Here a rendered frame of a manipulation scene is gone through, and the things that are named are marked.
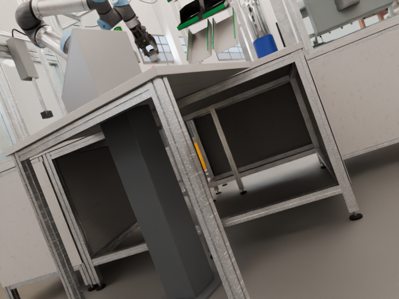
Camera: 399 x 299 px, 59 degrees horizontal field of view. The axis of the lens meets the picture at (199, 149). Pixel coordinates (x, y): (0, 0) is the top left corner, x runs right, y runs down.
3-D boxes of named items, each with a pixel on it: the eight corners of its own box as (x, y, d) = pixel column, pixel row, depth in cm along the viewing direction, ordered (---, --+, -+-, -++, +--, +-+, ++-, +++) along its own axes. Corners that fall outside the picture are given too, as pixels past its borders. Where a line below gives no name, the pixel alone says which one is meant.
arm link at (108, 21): (90, 12, 174) (107, -1, 176) (99, 29, 184) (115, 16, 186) (100, 19, 171) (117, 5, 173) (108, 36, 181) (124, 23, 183)
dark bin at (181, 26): (199, 20, 186) (192, 6, 182) (178, 31, 191) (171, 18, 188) (208, 7, 208) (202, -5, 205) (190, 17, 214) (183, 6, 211)
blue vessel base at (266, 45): (284, 67, 256) (272, 32, 255) (263, 76, 260) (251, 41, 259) (284, 69, 271) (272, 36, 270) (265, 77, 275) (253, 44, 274)
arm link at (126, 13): (107, 3, 180) (120, -7, 182) (120, 22, 188) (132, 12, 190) (114, 4, 175) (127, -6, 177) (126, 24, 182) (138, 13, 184)
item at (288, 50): (303, 47, 160) (301, 41, 160) (39, 155, 199) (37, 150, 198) (294, 72, 296) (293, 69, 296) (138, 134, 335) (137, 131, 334)
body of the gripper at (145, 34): (139, 51, 194) (127, 32, 186) (140, 43, 200) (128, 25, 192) (151, 45, 192) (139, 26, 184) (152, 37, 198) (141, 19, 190)
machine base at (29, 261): (95, 290, 204) (39, 150, 200) (10, 313, 220) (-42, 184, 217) (169, 215, 338) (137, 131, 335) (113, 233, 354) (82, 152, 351)
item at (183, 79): (158, 75, 102) (154, 65, 102) (5, 156, 152) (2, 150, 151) (251, 67, 160) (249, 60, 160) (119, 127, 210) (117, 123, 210)
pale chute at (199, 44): (212, 56, 185) (208, 49, 182) (190, 66, 190) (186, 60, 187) (212, 24, 202) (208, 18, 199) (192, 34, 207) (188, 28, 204)
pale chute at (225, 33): (239, 44, 181) (235, 37, 178) (216, 54, 186) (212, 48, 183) (237, 13, 198) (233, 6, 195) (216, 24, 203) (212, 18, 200)
